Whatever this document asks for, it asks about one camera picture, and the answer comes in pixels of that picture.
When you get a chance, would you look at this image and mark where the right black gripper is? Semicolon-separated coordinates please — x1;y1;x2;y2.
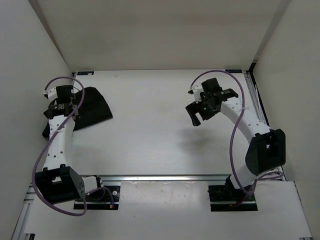
186;96;219;126

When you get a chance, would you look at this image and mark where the black pleated skirt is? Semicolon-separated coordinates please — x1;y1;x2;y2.
42;87;113;139

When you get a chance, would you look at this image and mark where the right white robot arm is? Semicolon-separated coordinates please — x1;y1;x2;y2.
185;78;286;201

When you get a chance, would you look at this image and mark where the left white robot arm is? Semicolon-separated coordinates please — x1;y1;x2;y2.
34;85;105;205

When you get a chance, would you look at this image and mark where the left blue label sticker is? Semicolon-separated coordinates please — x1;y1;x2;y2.
76;71;95;76

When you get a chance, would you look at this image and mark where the blue label sticker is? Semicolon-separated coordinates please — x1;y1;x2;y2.
225;69;243;74
76;71;95;76

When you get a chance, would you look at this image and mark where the right blue label sticker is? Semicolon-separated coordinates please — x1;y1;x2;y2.
225;69;243;74

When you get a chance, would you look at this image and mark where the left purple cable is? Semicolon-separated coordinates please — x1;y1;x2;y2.
32;76;88;216

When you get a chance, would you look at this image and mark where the purple cable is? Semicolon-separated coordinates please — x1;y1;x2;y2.
190;69;285;198
32;76;88;216

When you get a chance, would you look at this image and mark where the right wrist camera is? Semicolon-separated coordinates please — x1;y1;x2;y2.
188;85;204;103

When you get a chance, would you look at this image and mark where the aluminium front rail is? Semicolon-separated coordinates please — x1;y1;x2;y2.
100;174;228;182

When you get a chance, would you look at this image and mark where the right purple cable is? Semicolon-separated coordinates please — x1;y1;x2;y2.
190;69;285;198

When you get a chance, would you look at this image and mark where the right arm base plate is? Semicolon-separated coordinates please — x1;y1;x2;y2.
207;184;258;212

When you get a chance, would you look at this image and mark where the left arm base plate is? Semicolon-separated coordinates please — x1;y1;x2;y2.
85;182;121;211

